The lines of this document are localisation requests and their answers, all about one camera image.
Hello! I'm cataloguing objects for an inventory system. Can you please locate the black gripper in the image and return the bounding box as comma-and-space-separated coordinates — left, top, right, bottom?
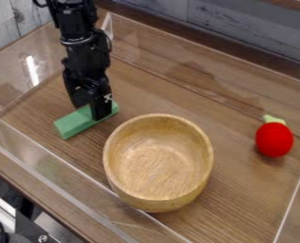
61, 29, 113, 121

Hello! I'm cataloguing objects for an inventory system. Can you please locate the green rectangular block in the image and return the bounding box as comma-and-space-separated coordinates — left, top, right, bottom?
54, 102, 120, 140

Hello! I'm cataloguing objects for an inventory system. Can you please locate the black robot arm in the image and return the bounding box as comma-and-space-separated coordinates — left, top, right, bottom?
33, 0, 113, 121

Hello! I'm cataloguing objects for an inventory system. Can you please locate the wooden bowl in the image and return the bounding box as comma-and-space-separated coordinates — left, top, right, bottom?
104, 113, 213, 213

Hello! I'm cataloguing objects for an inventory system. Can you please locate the red plush strawberry toy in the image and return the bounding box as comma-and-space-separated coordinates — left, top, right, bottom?
256, 115, 295, 158

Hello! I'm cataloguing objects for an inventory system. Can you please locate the clear acrylic corner bracket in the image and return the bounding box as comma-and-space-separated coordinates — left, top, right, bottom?
101, 13, 114, 40

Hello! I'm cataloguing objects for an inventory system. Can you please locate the clear acrylic front wall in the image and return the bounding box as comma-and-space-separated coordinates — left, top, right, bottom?
0, 119, 191, 243

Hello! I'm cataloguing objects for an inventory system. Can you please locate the black metal bracket with bolt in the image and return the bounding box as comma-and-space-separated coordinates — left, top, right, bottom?
16, 211, 61, 243

